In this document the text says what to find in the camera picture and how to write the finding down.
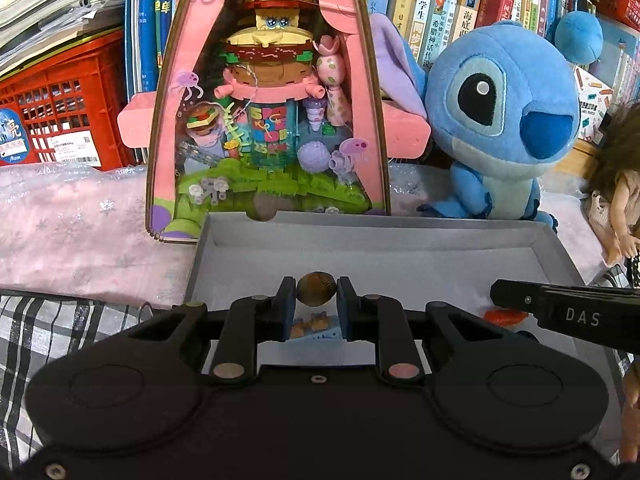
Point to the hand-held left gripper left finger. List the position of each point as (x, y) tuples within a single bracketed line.
[(287, 306)]

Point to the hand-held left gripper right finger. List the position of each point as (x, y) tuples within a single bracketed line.
[(345, 306)]

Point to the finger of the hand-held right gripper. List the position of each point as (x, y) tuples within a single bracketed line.
[(517, 300)]

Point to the red pointed plastic piece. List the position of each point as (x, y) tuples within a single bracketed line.
[(505, 317)]

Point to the bear picture badge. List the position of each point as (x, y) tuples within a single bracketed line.
[(312, 325)]

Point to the brown walnut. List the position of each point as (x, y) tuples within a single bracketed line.
[(316, 289)]

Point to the white cardboard box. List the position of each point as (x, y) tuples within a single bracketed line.
[(400, 260)]

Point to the person's right forearm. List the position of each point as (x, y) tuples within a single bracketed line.
[(631, 410)]

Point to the brown haired doll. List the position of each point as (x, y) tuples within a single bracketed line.
[(617, 190)]

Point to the wooden drawer box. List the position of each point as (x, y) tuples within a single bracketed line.
[(585, 157)]

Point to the blue alien plush toy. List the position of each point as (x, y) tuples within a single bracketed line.
[(495, 125)]

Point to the pink triangular block diorama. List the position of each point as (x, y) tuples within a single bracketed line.
[(270, 110)]

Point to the white printed carton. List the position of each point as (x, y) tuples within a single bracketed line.
[(595, 105)]

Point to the black white plaid blanket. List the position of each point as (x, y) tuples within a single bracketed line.
[(50, 335)]

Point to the blue round plush toy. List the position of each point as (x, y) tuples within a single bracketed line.
[(579, 37)]

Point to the red plastic crate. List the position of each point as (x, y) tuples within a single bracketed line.
[(60, 110)]

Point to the set of tall blue books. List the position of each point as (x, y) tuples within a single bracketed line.
[(147, 25)]

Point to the stack of paperback books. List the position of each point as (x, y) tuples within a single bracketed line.
[(45, 5)]

